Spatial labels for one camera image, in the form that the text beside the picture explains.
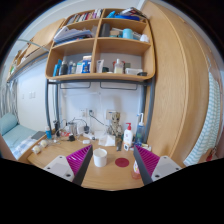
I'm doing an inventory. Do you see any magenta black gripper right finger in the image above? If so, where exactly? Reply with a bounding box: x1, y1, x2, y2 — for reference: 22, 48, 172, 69
134, 146, 160, 185

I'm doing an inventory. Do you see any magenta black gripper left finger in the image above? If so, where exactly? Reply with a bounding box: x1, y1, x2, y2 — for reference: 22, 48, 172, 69
66, 145, 93, 186

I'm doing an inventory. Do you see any clear bottle with pink label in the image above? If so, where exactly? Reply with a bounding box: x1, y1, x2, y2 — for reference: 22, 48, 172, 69
132, 162, 141, 179

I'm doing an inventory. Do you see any white paper cup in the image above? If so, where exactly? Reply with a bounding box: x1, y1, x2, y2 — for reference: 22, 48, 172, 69
93, 148, 107, 167

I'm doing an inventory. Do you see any dark red round coaster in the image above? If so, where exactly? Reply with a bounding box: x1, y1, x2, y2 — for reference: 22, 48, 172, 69
115, 158, 129, 167

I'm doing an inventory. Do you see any white pump dispenser bottle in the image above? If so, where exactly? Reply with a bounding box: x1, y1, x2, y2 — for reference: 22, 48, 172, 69
123, 123, 133, 151

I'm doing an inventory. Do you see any clear spray bottle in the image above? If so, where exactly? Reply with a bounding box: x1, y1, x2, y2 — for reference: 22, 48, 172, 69
135, 113, 145, 145

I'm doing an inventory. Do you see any white tissue pack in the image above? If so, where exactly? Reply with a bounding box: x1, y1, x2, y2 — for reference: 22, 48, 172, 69
99, 135, 115, 146

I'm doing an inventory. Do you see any white tape roll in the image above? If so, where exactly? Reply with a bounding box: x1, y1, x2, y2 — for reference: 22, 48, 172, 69
32, 146, 41, 154
40, 140, 48, 148

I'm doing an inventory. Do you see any small blue bottle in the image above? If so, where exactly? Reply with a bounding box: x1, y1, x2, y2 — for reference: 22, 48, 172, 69
45, 126, 52, 140

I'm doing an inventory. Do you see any Groot figurine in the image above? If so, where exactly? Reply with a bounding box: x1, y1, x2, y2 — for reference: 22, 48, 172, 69
109, 112, 122, 137

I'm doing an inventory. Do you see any bed with blue bedding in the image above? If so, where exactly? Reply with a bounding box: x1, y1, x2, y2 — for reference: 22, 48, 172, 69
0, 113, 42, 159

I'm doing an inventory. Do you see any striped green white towel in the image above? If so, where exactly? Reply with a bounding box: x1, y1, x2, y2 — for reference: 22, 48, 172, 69
184, 74, 221, 166

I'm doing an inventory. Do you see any blue bottle on shelf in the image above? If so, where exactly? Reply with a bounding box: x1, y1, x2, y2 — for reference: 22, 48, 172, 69
53, 59, 62, 77

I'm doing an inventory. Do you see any tall wooden wardrobe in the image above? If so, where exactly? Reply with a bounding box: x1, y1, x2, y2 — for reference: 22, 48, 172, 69
143, 1, 209, 165

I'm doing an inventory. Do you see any stack of papers on shelf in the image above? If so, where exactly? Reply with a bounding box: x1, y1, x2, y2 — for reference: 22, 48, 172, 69
53, 26, 92, 43

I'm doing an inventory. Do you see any light blue cup on shelf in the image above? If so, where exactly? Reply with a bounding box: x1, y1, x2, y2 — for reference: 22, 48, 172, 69
122, 28, 133, 39

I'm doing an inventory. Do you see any wooden wall shelf unit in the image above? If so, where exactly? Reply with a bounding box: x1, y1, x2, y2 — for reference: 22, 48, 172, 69
45, 9, 156, 82

